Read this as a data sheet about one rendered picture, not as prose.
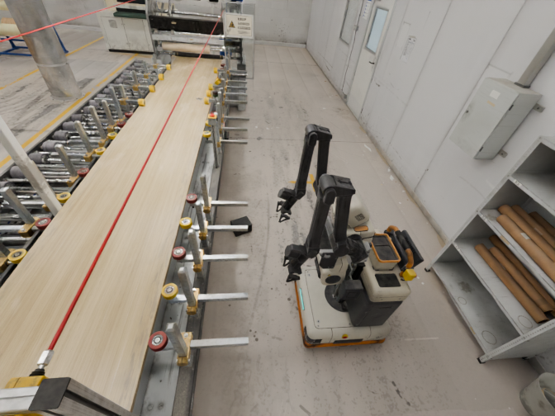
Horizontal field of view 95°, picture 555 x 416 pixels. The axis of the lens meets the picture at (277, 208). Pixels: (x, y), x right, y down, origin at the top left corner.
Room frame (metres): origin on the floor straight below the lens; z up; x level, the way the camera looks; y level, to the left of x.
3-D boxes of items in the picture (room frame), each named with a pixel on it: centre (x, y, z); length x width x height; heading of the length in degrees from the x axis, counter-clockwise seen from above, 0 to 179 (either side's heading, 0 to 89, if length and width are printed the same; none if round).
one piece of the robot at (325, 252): (1.04, -0.32, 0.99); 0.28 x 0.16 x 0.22; 10
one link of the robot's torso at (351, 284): (1.00, -0.46, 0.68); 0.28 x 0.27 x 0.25; 10
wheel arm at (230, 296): (0.68, 0.32, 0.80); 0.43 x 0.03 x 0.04; 100
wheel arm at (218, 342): (0.43, 0.28, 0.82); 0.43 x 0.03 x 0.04; 100
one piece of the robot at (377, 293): (1.10, -0.70, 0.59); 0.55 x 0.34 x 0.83; 10
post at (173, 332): (0.38, 0.36, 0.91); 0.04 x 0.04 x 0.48; 10
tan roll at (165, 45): (5.07, 1.71, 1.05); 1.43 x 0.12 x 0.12; 100
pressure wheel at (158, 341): (0.40, 0.48, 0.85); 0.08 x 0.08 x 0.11
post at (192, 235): (0.87, 0.44, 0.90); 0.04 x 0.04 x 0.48; 10
